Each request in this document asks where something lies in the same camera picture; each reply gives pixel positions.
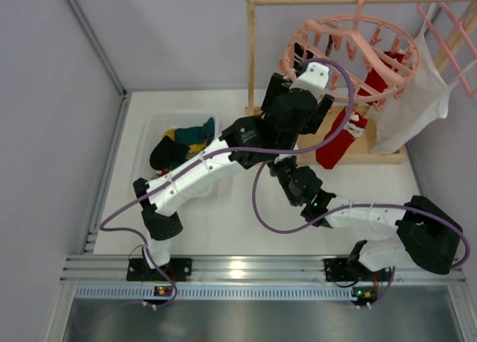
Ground red Christmas sock front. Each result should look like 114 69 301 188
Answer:
315 112 367 169

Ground pink round clip hanger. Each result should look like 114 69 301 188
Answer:
279 0 420 111

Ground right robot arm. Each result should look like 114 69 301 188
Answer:
268 157 463 275

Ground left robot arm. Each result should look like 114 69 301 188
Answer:
133 66 334 274

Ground pink clothes hanger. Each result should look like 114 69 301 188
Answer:
416 0 476 98

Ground hanging black striped sock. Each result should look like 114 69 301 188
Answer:
293 42 313 72

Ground brown beige striped sock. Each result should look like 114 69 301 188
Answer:
325 35 334 57

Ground wooden clothes rack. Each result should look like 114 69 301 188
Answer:
243 0 477 165

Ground red sock rear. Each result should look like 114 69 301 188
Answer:
358 49 414 97

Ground dark green sock upper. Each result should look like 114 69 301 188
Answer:
174 117 215 145

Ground white tank top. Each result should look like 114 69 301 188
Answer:
367 3 476 155

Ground yellow sock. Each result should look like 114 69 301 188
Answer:
162 127 206 153

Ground white plastic mesh basket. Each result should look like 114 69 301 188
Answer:
128 109 221 198

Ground green reindeer Christmas sock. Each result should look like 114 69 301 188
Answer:
154 169 169 178

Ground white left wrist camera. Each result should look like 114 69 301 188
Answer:
290 61 329 99

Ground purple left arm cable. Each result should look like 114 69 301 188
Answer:
98 57 356 307

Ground aluminium frame post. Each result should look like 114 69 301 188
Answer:
64 0 127 98

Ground grey slotted cable duct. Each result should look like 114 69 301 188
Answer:
75 284 373 301

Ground aluminium mounting rail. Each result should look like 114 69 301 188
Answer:
60 255 466 285

